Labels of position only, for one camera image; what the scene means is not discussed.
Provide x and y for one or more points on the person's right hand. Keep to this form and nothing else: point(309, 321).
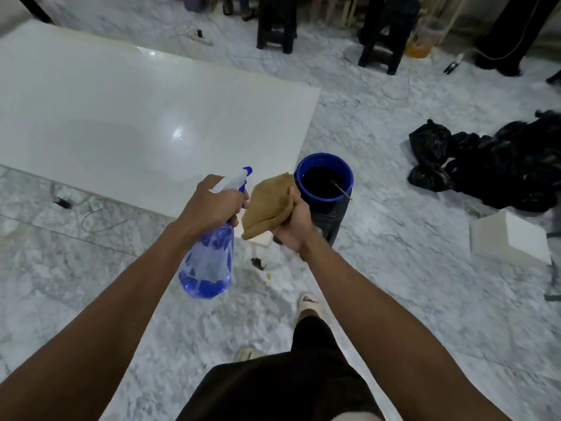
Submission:
point(298, 227)

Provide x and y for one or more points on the person's left hand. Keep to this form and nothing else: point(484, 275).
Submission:
point(210, 210)

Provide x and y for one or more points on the brown cleaning cloth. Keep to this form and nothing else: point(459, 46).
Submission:
point(267, 201)

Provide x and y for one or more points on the blue spray bottle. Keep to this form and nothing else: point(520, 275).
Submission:
point(206, 276)

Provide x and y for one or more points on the person's left forearm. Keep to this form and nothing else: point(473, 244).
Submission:
point(96, 337)

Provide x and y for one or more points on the person's right forearm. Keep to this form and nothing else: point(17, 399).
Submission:
point(394, 346)

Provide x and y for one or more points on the white glossy table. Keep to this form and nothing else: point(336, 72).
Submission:
point(131, 105)

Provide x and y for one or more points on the person's black shorts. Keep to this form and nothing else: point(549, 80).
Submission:
point(285, 381)

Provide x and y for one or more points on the person's white shirt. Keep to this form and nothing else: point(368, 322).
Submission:
point(355, 417)

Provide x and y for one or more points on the blue plastic bucket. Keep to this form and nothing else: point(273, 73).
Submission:
point(300, 173)

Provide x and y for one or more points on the thin stirring stick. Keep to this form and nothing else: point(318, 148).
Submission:
point(342, 191)

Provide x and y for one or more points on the beige slipper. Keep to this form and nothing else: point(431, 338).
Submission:
point(250, 354)
point(310, 302)

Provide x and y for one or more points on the black plastic bag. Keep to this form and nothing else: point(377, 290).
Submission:
point(517, 170)
point(429, 179)
point(429, 142)

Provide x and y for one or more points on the purple trash bin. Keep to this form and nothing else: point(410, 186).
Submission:
point(193, 2)

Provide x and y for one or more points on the white foam box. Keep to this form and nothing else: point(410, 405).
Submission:
point(508, 241)

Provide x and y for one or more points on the translucent orange bucket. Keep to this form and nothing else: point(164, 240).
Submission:
point(423, 45)

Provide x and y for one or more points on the black and white plug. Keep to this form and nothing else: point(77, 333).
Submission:
point(453, 66)

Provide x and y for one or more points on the grey metal chair frame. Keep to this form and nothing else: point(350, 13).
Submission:
point(553, 298)

